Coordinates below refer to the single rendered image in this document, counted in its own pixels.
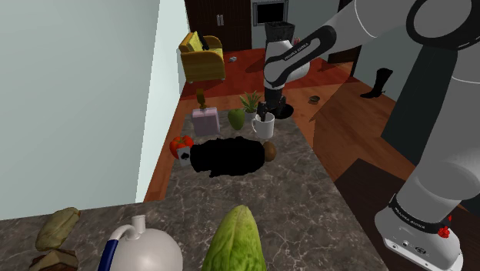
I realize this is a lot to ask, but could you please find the black lumpy object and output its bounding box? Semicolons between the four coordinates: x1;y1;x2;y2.
188;136;267;179

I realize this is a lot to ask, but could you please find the red tomato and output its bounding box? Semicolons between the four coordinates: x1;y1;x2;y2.
168;135;195;160

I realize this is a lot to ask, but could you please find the small potted green plant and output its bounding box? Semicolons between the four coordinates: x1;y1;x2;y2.
238;90;263;122

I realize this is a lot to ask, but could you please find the green bell pepper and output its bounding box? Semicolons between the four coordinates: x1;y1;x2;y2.
227;108;246;132

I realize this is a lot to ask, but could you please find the black basket bin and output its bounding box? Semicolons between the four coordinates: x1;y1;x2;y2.
264;21;295;43

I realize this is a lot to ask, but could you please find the yellow armchair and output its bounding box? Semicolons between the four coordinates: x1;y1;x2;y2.
178;31;227;84

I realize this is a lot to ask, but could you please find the brown kiwi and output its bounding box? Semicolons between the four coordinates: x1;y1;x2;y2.
262;141;278;163

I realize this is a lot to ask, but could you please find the black boot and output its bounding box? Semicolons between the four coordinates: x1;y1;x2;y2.
359;68;395;100

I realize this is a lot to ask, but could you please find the pink soap dispenser gold pump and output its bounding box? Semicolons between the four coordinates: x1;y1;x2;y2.
191;88;222;138

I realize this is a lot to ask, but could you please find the white mug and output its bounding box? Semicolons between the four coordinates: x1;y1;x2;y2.
251;112;276;140

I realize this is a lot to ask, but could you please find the grey card with black spade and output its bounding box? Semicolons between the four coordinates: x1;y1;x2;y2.
175;146;193;168

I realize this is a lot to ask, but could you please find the green lettuce head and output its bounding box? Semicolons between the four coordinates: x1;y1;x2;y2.
201;204;268;271

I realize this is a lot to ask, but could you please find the wall oven with black window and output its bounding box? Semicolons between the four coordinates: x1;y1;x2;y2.
251;0;290;27

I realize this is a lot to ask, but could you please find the white jug with blue handle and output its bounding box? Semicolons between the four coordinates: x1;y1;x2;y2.
97;215;185;271

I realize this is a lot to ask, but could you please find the black round plate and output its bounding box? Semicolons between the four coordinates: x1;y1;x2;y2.
275;103;295;121

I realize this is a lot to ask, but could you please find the dark wooden wardrobe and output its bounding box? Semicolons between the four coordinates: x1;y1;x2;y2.
184;0;253;53

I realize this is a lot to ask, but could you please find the brown bread chunk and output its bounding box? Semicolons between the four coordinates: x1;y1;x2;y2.
28;249;80;271

